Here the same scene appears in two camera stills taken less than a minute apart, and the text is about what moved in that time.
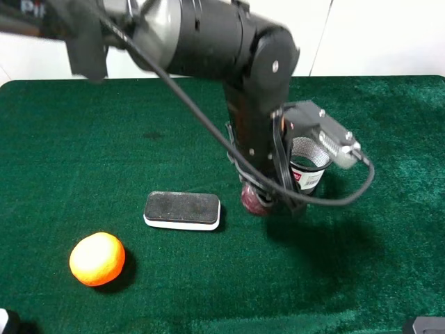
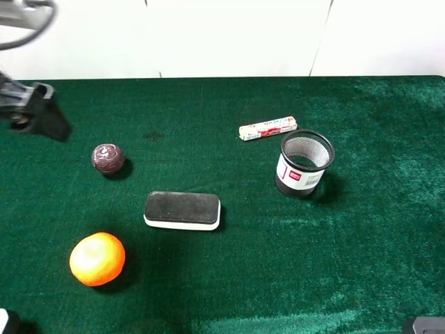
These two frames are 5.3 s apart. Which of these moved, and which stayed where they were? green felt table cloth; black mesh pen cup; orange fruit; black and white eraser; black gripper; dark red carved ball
Moved: black gripper; dark red carved ball
Stayed: black and white eraser; black mesh pen cup; orange fruit; green felt table cloth
